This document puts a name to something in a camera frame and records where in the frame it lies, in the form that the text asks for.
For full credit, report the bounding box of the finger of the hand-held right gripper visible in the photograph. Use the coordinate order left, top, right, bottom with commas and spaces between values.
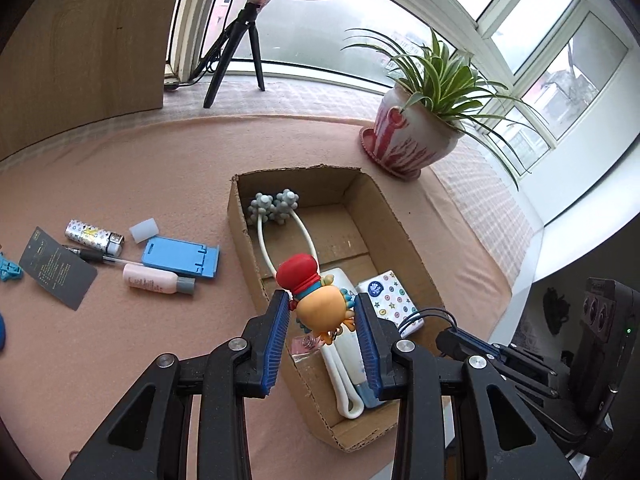
492, 357, 563, 401
435, 327, 557, 378

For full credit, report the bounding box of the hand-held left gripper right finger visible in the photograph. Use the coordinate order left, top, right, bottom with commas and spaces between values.
354, 292, 586, 480

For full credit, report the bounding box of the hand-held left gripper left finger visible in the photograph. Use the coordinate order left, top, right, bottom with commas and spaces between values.
60, 289, 292, 480

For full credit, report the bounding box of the white blue sunscreen tube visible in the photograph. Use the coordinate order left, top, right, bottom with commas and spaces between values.
320, 268, 386, 408

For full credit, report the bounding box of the orange cartoon figure keychain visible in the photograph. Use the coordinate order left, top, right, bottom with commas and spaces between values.
276, 254, 358, 363

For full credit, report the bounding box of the patterned tissue packet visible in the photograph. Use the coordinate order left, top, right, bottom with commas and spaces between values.
356, 270, 425, 338

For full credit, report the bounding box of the cardboard box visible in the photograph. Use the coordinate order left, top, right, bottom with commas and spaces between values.
227, 162, 447, 453

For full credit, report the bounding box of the white massage roller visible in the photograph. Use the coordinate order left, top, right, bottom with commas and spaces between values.
247, 188, 363, 420

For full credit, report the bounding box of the blue phone stand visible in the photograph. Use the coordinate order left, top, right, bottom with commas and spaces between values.
141, 236, 221, 279

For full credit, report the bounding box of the patterned white lighter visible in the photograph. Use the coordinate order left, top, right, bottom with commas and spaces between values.
64, 218, 124, 256

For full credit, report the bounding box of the small pink bottle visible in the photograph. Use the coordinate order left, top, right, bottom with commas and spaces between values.
122, 262, 197, 297

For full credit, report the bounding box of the white plastic cap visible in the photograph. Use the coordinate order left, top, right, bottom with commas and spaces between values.
128, 217, 161, 244

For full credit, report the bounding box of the red pot saucer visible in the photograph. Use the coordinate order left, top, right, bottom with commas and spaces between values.
358, 126, 423, 181

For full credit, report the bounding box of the black clear pen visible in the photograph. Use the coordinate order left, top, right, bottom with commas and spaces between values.
61, 244, 143, 267

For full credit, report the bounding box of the white red flower pot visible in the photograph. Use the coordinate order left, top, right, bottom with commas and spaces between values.
372, 85, 463, 173

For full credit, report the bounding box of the dark grey card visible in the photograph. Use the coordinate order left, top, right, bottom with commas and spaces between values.
19, 226, 98, 312

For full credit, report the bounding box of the checked tablecloth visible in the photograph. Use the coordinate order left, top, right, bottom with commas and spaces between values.
162, 80, 543, 271

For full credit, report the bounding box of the green spider plant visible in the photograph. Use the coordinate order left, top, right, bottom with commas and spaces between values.
342, 27, 563, 191

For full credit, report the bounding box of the blue clip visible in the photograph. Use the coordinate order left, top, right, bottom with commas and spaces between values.
0, 250, 25, 282

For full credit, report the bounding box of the black tripod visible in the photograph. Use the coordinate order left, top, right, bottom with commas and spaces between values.
202, 0, 273, 109

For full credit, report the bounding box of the large wooden board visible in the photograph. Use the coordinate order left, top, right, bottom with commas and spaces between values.
0, 0, 193, 161

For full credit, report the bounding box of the black cable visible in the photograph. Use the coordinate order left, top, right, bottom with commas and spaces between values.
165, 25, 231, 92

